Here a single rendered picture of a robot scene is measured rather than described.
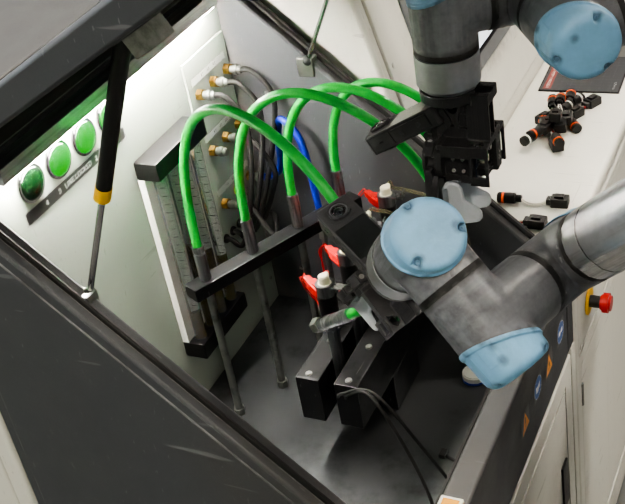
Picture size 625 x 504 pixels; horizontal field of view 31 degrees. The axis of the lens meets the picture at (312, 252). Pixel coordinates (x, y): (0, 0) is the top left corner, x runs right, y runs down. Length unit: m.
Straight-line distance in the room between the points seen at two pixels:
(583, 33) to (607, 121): 1.07
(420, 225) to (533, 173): 1.03
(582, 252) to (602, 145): 1.05
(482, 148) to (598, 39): 0.23
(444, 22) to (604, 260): 0.33
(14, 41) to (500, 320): 0.81
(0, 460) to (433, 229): 0.80
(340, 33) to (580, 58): 0.71
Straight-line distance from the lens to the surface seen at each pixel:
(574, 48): 1.15
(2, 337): 1.43
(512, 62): 2.30
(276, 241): 1.74
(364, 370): 1.65
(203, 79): 1.79
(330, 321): 1.46
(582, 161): 2.09
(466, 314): 1.06
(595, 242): 1.08
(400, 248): 1.04
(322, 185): 1.33
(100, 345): 1.33
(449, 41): 1.27
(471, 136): 1.33
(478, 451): 1.55
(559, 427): 1.95
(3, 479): 1.66
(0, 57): 1.55
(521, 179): 2.05
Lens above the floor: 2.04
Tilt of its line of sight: 33 degrees down
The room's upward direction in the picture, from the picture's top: 11 degrees counter-clockwise
